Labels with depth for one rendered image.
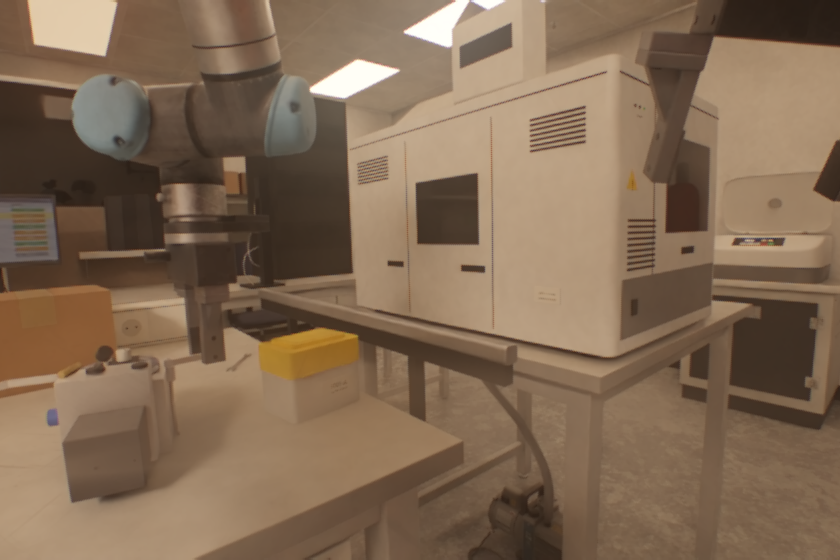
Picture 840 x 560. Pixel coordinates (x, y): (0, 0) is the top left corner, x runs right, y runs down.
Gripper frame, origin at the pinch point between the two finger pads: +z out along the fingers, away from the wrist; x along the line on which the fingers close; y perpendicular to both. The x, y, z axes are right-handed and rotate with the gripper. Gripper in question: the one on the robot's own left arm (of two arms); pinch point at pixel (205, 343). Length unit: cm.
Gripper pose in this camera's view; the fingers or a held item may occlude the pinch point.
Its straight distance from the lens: 64.4
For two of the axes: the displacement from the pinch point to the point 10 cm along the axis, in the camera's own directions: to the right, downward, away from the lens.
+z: 0.3, 9.9, 1.1
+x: 6.9, 0.6, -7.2
